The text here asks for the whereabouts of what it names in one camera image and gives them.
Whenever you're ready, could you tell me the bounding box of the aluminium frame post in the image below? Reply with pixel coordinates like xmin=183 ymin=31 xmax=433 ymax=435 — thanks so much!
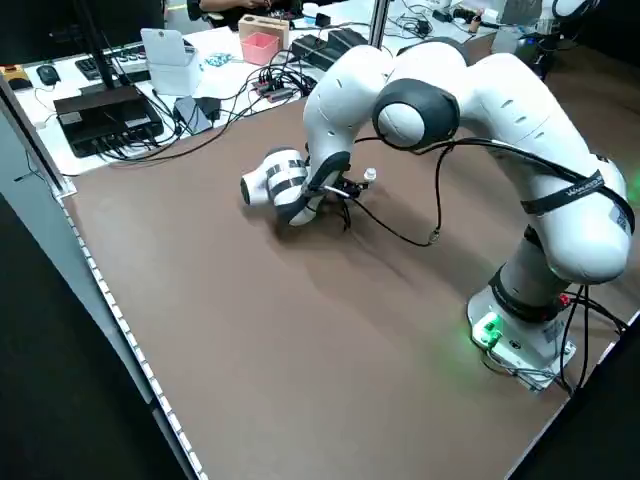
xmin=369 ymin=0 xmax=390 ymax=50

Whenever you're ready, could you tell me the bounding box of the black base cable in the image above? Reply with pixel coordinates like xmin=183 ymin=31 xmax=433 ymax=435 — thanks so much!
xmin=554 ymin=284 xmax=629 ymax=396

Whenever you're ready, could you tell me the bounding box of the black network switch box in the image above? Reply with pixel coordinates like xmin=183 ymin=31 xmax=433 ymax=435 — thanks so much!
xmin=53 ymin=84 xmax=165 ymax=160

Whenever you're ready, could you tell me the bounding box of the grey power strip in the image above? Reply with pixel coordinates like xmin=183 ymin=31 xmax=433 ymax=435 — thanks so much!
xmin=107 ymin=42 xmax=151 ymax=76

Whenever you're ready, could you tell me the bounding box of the wooden box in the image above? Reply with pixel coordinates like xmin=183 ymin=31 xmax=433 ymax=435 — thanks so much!
xmin=237 ymin=13 xmax=293 ymax=51

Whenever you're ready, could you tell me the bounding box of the pink plastic box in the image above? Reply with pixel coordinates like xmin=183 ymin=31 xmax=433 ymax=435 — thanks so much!
xmin=240 ymin=32 xmax=280 ymax=66

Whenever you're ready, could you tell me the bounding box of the black keyboard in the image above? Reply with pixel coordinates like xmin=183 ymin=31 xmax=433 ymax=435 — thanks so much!
xmin=74 ymin=52 xmax=121 ymax=84

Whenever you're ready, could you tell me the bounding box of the yellow button box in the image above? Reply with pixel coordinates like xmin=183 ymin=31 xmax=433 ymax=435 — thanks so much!
xmin=0 ymin=64 xmax=30 ymax=91

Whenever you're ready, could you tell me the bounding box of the person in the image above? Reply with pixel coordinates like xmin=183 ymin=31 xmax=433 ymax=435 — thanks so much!
xmin=187 ymin=0 xmax=306 ymax=24

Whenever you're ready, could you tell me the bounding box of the black monitor pole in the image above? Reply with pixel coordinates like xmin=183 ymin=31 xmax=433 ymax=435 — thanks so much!
xmin=79 ymin=0 xmax=121 ymax=94

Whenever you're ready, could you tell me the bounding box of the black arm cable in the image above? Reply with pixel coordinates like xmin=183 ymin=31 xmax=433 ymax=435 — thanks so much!
xmin=344 ymin=134 xmax=632 ymax=249

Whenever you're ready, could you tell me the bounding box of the white plastic box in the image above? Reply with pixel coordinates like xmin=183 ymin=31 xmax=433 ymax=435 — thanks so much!
xmin=139 ymin=28 xmax=205 ymax=97

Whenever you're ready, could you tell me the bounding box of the grey flat device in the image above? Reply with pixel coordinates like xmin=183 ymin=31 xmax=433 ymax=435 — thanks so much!
xmin=173 ymin=97 xmax=211 ymax=134

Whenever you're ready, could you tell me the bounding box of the brown usb hub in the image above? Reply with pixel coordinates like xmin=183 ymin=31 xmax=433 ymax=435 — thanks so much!
xmin=249 ymin=74 xmax=304 ymax=104

